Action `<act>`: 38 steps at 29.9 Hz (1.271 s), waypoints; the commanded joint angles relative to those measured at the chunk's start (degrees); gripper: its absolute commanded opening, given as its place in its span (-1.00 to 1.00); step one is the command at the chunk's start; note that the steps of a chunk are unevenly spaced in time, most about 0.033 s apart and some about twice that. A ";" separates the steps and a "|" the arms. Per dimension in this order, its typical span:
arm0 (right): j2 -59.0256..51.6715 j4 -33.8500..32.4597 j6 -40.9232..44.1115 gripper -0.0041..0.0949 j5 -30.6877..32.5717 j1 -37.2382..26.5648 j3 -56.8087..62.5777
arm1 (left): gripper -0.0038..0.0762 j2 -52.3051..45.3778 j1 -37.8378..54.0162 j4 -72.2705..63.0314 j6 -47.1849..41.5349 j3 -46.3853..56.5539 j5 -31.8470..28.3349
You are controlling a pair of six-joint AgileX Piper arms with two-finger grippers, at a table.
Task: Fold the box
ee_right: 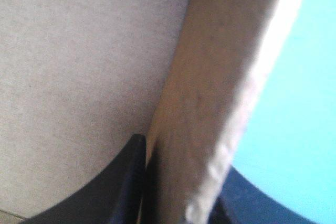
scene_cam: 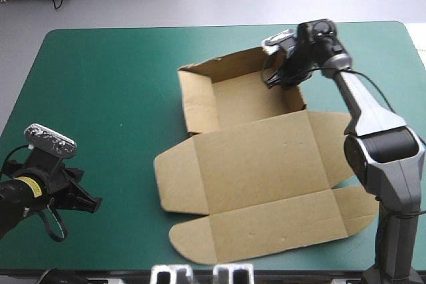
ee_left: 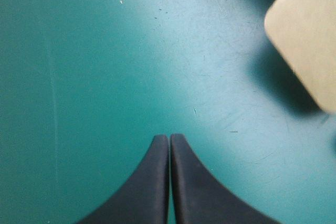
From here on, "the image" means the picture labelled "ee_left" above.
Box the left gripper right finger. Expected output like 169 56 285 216
170 133 283 224

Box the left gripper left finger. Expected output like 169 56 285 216
75 134 170 224

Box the brown cardboard box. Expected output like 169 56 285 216
264 0 336 116

